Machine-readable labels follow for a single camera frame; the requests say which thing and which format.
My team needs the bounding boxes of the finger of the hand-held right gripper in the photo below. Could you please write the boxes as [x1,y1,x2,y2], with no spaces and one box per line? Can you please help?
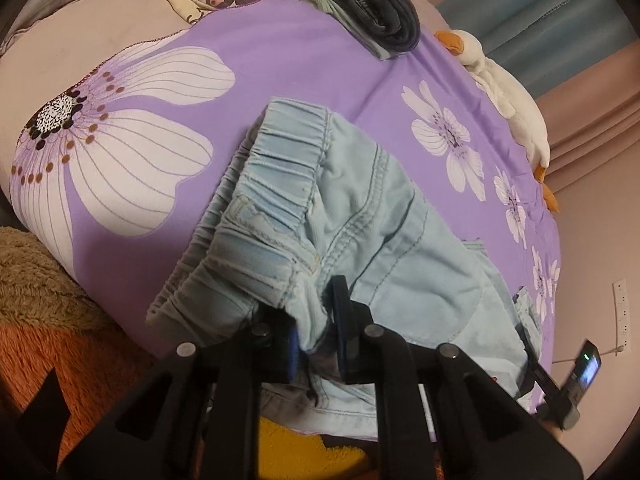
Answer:
[517,327,566,403]

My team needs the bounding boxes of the purple floral bedsheet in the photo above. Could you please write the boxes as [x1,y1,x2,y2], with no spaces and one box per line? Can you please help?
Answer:
[9,0,562,436]

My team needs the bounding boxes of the light blue denim pants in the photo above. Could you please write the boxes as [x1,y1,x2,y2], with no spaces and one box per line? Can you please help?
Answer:
[145,96,544,437]

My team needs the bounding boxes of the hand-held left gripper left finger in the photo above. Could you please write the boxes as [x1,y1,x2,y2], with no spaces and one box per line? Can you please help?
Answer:
[56,310,302,480]

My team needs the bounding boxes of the brown fuzzy blanket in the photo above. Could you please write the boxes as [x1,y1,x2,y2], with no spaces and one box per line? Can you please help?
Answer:
[0,226,117,333]

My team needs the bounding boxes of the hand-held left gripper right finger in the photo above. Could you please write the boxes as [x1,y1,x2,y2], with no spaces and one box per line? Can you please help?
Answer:
[325,275,584,480]

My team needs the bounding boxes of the thin power cable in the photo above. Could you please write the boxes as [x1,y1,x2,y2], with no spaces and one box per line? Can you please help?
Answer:
[554,344,626,364]

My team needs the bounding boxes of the beige blanket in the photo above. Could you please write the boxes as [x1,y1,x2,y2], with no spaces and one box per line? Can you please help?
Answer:
[0,0,211,147]

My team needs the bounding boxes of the blue curtain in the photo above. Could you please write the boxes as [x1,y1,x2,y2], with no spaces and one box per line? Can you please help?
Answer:
[435,0,623,63]

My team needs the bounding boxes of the pink curtain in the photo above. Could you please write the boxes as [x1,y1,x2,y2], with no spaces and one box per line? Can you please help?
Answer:
[530,25,640,197]

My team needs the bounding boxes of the white power strip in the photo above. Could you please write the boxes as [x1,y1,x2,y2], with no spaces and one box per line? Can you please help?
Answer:
[613,278,630,353]

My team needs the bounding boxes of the white goose plush toy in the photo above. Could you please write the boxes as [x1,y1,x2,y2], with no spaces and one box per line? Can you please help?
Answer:
[434,29,560,211]

